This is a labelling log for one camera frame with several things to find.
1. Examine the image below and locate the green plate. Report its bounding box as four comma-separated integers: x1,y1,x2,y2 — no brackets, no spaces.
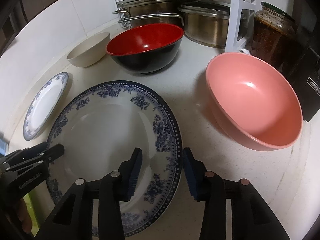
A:
22,195,33,233

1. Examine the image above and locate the large blue floral plate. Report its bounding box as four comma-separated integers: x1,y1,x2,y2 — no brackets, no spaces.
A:
46,80,182,237

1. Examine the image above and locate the pink bowl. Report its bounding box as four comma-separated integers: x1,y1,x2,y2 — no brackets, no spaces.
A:
205,53,303,151

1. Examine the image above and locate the red and black bowl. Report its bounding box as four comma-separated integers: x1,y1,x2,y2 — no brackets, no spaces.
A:
106,23,184,74

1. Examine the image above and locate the person's left hand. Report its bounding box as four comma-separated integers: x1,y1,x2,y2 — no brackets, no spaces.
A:
5,198,31,236

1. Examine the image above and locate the small blue floral plate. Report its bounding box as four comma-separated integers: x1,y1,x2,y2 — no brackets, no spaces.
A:
23,72,69,141

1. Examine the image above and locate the small cream bowl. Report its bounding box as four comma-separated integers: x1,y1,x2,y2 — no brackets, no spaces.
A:
67,31,111,68

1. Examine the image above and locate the black knife block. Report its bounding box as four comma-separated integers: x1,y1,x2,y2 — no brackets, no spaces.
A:
285,17,320,123

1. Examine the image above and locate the steel pan left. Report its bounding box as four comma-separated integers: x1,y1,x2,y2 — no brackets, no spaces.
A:
113,0,184,29

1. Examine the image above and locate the glass jar with dark contents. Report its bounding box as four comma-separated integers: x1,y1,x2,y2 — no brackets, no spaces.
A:
250,2,296,69

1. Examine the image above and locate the white corner shelf rack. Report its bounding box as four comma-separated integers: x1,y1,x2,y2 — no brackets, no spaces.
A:
115,0,257,52

